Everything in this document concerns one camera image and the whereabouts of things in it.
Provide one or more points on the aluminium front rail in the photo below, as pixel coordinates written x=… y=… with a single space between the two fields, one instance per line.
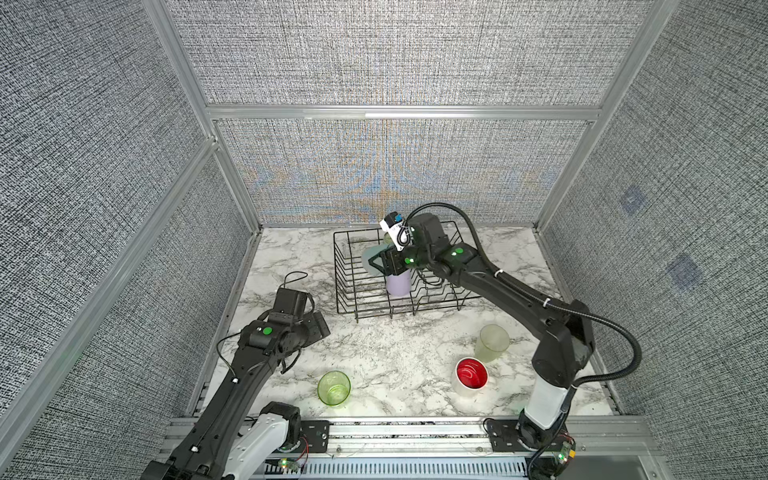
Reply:
x=606 y=447

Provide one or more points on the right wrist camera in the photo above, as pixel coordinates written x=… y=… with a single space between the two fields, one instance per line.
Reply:
x=393 y=221

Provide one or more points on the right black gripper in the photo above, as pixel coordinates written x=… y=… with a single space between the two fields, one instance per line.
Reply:
x=391 y=257

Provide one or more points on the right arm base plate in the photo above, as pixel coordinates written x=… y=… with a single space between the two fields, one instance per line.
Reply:
x=511 y=436

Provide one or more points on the lilac plastic cup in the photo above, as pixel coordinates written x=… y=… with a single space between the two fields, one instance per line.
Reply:
x=399 y=285

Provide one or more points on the pale green translucent cup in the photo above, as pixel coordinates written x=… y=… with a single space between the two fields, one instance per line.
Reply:
x=492 y=343

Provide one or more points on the black wire dish rack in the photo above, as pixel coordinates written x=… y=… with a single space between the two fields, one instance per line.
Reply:
x=361 y=291

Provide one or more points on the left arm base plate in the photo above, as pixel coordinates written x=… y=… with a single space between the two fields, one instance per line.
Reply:
x=306 y=436

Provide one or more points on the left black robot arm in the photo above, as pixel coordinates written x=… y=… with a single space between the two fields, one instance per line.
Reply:
x=216 y=448

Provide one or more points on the red and white cup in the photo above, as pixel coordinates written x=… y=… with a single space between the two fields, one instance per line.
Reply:
x=469 y=377

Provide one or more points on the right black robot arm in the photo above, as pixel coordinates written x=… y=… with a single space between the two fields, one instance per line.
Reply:
x=566 y=339

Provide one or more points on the teal translucent cup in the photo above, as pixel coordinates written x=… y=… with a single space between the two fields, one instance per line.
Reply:
x=371 y=261

